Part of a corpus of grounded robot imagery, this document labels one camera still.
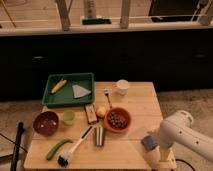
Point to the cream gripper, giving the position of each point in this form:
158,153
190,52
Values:
165,145

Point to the blue grey sponge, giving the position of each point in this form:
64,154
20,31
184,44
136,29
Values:
149,143

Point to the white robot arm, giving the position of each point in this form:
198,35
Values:
176,128

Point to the white paper cup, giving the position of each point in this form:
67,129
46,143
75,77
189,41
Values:
122,86

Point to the small green cup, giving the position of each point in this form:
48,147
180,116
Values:
68,117

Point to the orange bowl with dark berries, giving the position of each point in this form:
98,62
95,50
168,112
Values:
117,120

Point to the metal tongs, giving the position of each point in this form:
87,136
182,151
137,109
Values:
99,136

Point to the yellow round fruit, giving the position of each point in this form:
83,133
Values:
101,111

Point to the silver fork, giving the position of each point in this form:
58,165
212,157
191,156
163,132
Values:
106,93

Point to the brown rectangular block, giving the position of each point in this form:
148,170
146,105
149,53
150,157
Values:
90,113

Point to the grey triangular cloth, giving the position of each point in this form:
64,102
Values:
80,91

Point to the green plastic tray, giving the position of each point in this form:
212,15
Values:
64,97

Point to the green cucumber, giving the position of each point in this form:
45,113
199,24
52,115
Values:
56,147

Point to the dark red bowl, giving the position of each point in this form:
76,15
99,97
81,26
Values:
46,123

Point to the black pole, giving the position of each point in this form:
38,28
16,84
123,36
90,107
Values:
15,155

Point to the white handled dish brush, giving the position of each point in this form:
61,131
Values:
65,158

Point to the green base white post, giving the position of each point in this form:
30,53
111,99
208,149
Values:
90,17

